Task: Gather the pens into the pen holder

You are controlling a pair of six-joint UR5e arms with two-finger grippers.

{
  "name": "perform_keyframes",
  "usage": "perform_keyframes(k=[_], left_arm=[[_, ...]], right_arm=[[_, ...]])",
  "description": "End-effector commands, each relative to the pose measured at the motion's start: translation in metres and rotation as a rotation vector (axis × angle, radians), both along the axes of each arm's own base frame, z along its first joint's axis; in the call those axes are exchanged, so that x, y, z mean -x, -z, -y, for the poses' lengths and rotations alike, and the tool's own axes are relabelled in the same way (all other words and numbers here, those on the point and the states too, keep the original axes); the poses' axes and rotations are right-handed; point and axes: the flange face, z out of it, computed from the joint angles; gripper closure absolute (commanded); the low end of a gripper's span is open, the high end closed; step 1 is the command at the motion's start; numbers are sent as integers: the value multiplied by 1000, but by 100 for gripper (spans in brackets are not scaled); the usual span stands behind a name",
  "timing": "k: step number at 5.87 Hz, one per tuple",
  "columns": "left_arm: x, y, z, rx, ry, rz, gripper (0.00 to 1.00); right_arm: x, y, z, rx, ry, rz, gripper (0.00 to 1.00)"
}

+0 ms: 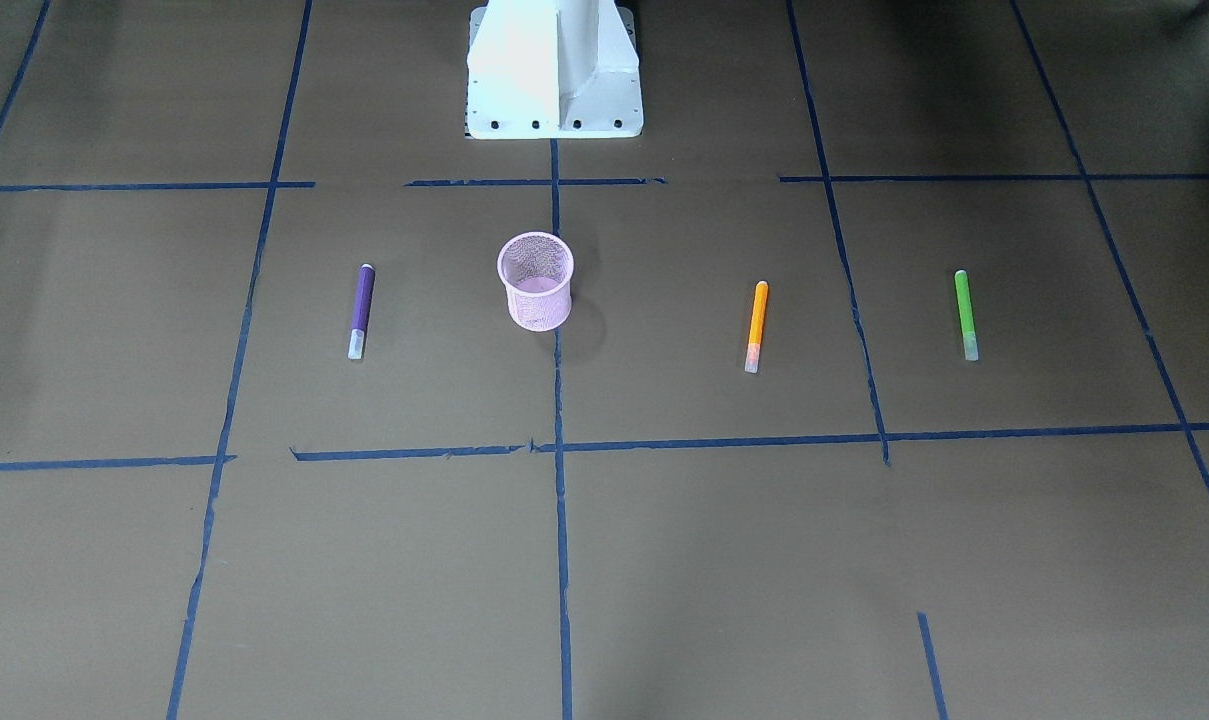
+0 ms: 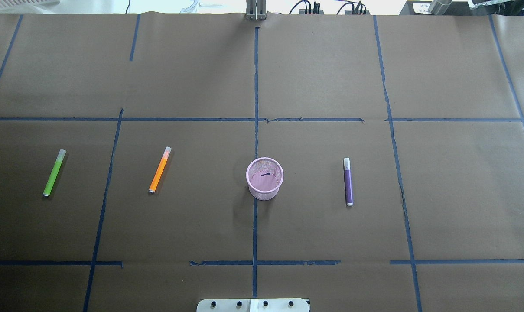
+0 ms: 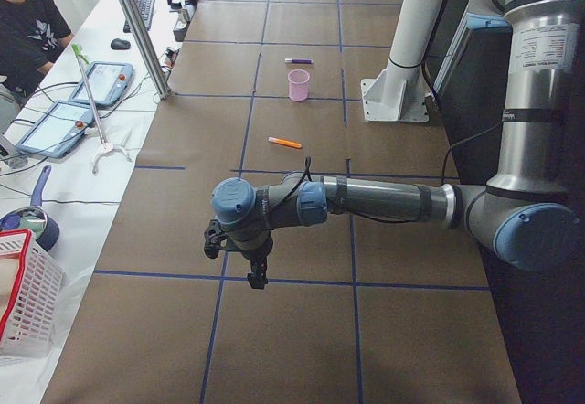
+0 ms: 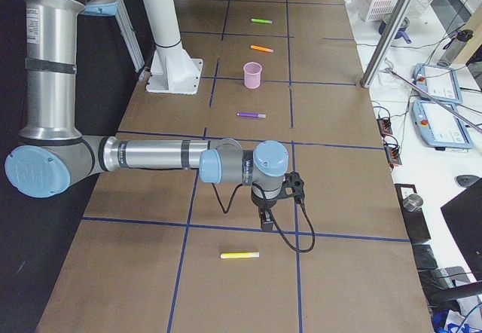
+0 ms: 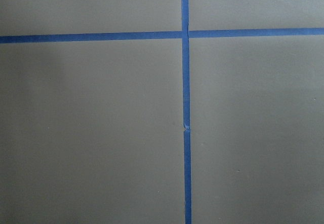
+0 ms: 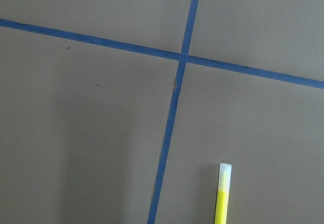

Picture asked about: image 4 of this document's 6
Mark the near teach pendant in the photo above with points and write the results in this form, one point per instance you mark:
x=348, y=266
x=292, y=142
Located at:
x=439, y=128

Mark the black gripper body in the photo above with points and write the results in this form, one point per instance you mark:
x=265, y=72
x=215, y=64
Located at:
x=259, y=201

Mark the purple highlighter pen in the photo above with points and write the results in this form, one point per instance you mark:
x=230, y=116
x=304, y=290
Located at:
x=250, y=115

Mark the yellow highlighter pen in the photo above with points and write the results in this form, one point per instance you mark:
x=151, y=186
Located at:
x=239, y=255

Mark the green highlighter pen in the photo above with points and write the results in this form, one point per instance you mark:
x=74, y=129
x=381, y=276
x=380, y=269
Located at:
x=261, y=21

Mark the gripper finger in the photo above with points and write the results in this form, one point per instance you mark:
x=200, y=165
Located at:
x=267, y=221
x=261, y=217

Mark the clear water bottle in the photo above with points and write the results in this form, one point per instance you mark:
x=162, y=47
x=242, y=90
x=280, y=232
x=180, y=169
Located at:
x=454, y=47

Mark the black power strip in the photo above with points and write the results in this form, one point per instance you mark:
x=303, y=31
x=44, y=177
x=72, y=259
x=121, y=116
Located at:
x=415, y=223

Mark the far teach pendant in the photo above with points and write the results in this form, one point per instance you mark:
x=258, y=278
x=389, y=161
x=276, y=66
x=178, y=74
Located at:
x=437, y=81

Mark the orange connector board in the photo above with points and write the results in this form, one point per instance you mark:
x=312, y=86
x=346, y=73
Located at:
x=392, y=154
x=385, y=126

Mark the small steel cup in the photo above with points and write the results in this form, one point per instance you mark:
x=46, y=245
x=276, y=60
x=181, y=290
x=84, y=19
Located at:
x=412, y=203

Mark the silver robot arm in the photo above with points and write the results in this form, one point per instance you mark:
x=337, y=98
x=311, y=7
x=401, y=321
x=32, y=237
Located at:
x=53, y=154

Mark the pink mesh pen holder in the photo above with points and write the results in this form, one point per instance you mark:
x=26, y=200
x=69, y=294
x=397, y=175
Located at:
x=252, y=75

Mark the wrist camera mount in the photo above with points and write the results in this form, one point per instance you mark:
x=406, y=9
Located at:
x=294, y=187

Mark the black monitor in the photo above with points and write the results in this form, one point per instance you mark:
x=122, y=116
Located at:
x=462, y=215

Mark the black computer mouse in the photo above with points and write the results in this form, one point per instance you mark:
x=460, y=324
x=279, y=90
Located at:
x=466, y=180

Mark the orange highlighter pen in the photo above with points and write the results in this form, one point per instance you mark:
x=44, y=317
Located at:
x=261, y=49

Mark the lower orange connector board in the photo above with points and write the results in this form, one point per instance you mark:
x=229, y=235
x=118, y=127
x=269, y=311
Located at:
x=392, y=154

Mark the aluminium frame post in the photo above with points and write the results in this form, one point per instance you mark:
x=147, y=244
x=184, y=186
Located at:
x=397, y=16

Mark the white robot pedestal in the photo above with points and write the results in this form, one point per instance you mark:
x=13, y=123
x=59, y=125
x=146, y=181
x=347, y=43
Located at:
x=172, y=69

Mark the upper orange connector board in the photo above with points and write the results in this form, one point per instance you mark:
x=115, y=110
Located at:
x=385, y=126

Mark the teach pendant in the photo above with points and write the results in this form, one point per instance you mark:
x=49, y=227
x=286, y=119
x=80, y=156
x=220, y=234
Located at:
x=439, y=128
x=437, y=81

